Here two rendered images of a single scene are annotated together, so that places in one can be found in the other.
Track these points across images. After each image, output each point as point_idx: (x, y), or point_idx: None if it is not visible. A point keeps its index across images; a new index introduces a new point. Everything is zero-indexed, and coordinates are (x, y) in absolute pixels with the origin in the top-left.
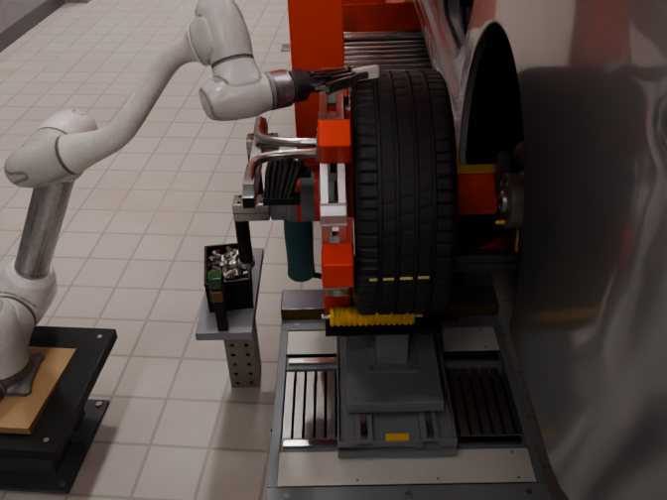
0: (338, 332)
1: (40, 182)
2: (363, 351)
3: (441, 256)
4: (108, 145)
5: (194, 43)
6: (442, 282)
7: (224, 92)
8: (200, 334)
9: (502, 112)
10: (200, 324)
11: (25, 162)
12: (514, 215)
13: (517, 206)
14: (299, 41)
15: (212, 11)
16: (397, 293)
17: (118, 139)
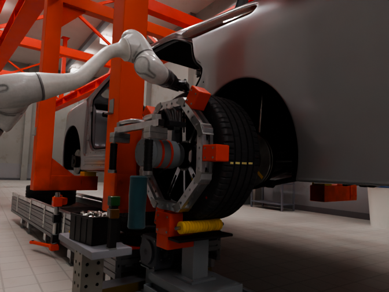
0: (185, 239)
1: (16, 95)
2: (178, 279)
3: (256, 150)
4: (75, 79)
5: (129, 42)
6: (256, 167)
7: (154, 58)
8: (96, 253)
9: None
10: (90, 249)
11: (8, 78)
12: None
13: None
14: (123, 103)
15: (137, 32)
16: (238, 176)
17: (82, 78)
